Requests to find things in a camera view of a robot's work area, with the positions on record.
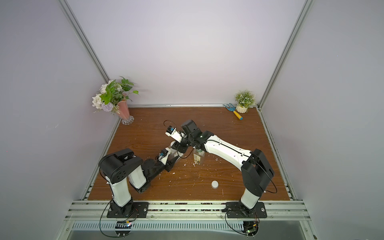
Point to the blue yellow garden trowel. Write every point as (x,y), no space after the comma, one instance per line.
(231,108)

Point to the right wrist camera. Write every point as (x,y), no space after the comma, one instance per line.
(173,133)

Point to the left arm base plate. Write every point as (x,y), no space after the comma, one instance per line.
(130,210)

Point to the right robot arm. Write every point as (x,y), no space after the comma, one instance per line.
(257,173)

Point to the pink vase with flowers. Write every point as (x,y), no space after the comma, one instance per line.
(113,97)

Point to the square clear plastic bottle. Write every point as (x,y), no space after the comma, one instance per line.
(174,148)

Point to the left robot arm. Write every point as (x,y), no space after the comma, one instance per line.
(125,167)

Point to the small potted green plant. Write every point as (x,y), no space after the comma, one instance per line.
(245,100)

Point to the tall clear labelled bottle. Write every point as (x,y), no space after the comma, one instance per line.
(199,156)

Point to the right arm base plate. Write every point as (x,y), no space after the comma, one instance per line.
(246,210)

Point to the aluminium front rail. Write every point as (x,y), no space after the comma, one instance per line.
(190,210)

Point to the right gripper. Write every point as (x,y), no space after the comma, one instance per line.
(186,139)

